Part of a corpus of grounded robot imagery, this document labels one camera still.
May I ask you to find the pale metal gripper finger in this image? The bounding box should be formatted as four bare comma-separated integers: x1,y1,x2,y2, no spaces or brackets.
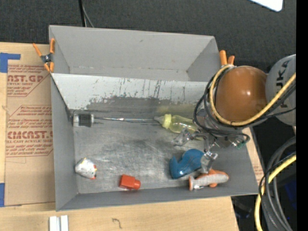
200,152,218,174
171,128,194,147

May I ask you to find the clear yellow baby bottle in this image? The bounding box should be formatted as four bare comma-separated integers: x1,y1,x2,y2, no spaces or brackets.
154,114,201,135

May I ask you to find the grey and orange toy fish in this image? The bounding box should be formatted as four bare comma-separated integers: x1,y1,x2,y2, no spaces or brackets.
188,169,230,191

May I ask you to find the blue toy animal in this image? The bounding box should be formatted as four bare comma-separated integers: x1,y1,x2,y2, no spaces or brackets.
168,148,205,180

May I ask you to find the grey metal bin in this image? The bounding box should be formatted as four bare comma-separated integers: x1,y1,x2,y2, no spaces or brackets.
49,25,259,212

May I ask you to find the red-orange plastic cap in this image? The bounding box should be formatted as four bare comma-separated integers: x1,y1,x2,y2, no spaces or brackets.
118,174,141,191

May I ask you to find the white toy chicken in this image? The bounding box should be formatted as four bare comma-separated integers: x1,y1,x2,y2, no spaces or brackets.
74,157,98,180

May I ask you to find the brown cardboard board red print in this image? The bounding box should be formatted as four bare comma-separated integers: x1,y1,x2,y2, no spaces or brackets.
0,41,56,207

